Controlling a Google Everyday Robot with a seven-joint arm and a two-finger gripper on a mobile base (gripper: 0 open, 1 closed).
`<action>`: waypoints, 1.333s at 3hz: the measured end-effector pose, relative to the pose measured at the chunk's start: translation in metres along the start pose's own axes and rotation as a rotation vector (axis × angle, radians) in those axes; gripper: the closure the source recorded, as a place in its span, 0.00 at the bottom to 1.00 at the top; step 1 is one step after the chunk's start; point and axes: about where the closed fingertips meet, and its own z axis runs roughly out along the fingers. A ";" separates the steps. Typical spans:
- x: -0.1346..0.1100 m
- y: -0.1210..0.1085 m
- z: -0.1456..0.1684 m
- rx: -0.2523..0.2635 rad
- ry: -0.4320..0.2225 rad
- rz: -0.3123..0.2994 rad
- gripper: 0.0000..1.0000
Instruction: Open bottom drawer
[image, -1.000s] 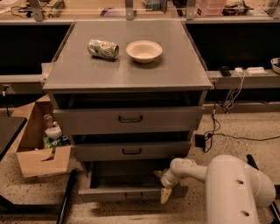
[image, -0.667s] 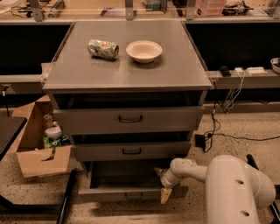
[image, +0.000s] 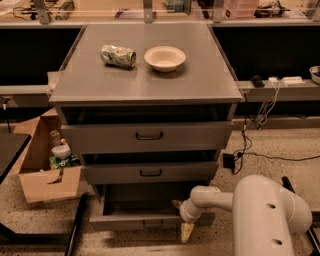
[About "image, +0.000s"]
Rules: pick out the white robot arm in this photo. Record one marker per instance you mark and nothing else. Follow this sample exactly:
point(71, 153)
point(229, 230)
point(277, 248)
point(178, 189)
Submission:
point(264, 215)

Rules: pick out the pink plastic bin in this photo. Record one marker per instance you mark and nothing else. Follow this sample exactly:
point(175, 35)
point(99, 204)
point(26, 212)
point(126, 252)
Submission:
point(235, 9)

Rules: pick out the black left base leg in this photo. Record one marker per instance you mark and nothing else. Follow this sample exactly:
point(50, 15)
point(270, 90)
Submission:
point(82, 206)

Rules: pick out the white bowl in box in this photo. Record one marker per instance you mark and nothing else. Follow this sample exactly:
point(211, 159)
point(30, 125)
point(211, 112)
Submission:
point(62, 151)

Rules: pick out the grey middle drawer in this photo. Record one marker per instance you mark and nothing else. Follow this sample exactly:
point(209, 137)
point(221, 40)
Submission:
point(149, 172)

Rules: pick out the white paper bowl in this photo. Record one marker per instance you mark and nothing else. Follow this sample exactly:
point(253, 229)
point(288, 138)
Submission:
point(164, 58)

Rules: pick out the small black device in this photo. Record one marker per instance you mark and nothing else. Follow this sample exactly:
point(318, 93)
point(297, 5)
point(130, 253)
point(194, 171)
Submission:
point(257, 82)

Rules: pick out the grey bottom drawer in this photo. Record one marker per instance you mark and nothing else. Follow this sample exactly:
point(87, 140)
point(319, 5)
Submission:
point(141, 206)

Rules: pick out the grey drawer cabinet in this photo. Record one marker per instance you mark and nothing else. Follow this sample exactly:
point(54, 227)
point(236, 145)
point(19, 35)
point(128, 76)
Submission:
point(201, 89)

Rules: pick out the black power adapter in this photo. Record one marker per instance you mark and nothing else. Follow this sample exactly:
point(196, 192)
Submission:
point(228, 161)

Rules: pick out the clear plastic bottle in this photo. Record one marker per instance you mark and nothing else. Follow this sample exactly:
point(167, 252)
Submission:
point(55, 138)

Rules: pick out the open cardboard box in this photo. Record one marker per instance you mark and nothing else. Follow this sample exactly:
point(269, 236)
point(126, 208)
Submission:
point(39, 179)

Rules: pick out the white power strip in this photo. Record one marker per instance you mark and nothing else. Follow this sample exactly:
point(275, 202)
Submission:
point(296, 81)

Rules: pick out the black right base leg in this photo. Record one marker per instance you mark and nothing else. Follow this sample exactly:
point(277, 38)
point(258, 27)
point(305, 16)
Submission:
point(310, 233)

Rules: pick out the black base leg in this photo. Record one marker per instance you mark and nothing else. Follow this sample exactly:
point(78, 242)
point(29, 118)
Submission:
point(82, 206)
point(310, 233)

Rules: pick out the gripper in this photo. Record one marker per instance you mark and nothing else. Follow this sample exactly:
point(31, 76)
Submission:
point(185, 212)

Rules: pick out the grey top drawer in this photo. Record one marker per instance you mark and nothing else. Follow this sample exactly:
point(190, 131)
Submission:
point(147, 137)

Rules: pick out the crushed green drink can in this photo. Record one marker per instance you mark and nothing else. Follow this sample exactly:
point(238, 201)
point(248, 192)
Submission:
point(118, 56)

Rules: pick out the grey drawer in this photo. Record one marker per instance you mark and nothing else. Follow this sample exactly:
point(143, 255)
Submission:
point(147, 137)
point(141, 206)
point(149, 172)

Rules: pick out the white bowl on ledge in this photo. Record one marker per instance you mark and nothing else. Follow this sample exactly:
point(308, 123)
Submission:
point(315, 74)

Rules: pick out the green snack bag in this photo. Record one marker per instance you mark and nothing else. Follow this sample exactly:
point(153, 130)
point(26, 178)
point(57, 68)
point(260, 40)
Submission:
point(56, 163)

